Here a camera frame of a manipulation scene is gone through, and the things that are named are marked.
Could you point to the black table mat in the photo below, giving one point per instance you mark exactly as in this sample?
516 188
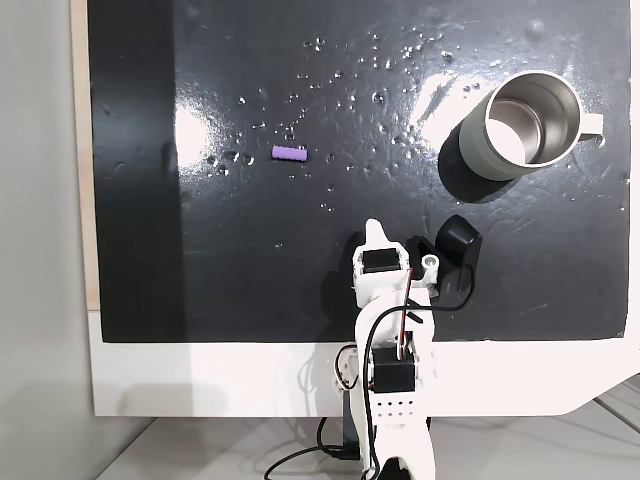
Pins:
200 250

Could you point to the purple pen grip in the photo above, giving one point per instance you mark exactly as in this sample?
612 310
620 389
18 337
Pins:
289 153

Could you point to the grey steel-lined mug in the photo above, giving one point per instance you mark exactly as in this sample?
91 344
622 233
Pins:
475 145

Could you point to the beige wooden board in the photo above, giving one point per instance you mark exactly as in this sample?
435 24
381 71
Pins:
80 150

